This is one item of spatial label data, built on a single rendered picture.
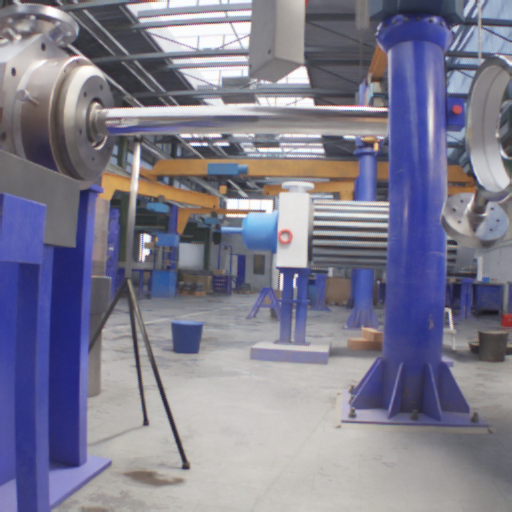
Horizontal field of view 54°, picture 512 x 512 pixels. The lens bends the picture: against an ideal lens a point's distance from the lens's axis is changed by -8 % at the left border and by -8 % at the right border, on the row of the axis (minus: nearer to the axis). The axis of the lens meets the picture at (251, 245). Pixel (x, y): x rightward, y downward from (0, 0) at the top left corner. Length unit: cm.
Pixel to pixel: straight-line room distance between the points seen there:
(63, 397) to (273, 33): 151
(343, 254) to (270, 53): 425
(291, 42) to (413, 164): 231
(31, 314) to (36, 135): 51
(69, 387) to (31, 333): 80
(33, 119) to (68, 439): 105
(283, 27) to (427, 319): 234
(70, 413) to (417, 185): 196
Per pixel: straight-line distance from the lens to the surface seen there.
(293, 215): 476
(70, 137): 138
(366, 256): 483
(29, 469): 113
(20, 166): 96
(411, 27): 305
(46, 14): 161
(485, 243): 154
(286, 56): 56
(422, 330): 278
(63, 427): 188
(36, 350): 106
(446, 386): 292
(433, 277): 280
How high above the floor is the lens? 68
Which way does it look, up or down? 4 degrees up
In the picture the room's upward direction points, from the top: 3 degrees clockwise
